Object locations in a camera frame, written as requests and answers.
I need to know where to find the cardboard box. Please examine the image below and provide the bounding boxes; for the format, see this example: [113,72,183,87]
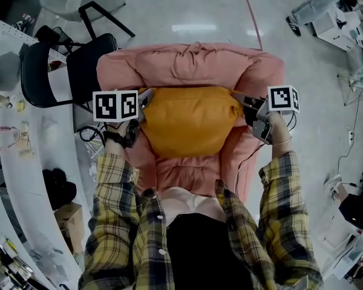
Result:
[53,202,86,255]

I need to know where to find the black cloth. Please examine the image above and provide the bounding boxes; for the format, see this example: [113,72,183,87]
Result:
[41,167,78,211]

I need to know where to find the pink floor cable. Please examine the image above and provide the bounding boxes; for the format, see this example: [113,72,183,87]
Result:
[237,0,264,51]

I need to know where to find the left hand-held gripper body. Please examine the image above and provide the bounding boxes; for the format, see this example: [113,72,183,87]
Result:
[92,89,143,148]

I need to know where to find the black padded chair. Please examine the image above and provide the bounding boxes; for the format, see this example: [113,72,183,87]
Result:
[20,33,119,109]

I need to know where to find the person's body in plaid shirt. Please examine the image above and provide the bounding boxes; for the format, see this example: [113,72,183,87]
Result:
[77,149,324,290]

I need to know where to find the person's right forearm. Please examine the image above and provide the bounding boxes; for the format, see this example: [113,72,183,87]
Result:
[258,111,303,199]

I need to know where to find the grey-green shell chair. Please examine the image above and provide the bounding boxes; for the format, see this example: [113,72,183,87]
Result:
[38,0,137,39]

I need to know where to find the pink lanyard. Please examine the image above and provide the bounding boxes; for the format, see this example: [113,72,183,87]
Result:
[0,124,20,156]

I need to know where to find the white floor cable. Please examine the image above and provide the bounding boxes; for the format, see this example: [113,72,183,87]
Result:
[336,95,362,181]

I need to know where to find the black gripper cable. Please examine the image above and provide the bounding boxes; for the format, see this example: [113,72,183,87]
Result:
[234,112,298,196]

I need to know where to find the person's left forearm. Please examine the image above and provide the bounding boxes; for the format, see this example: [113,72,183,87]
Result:
[93,122,140,199]

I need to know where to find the black wrist watch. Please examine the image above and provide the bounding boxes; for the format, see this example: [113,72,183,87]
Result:
[102,129,133,150]

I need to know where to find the white box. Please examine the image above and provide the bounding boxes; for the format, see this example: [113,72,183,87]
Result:
[312,9,363,53]

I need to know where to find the black mesh bin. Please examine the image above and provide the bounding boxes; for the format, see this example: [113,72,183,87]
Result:
[34,25,74,53]

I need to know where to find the grey bowl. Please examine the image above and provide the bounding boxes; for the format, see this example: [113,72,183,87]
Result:
[0,51,22,92]

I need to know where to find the yellow cushion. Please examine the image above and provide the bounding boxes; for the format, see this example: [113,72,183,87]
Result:
[138,85,243,159]

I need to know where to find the wire rack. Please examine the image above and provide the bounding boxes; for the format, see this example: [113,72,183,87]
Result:
[336,62,363,107]

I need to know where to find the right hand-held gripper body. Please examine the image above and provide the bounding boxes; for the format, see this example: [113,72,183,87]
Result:
[243,84,301,146]

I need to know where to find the pink padded seat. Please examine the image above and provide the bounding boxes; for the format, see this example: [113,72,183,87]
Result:
[96,41,286,202]

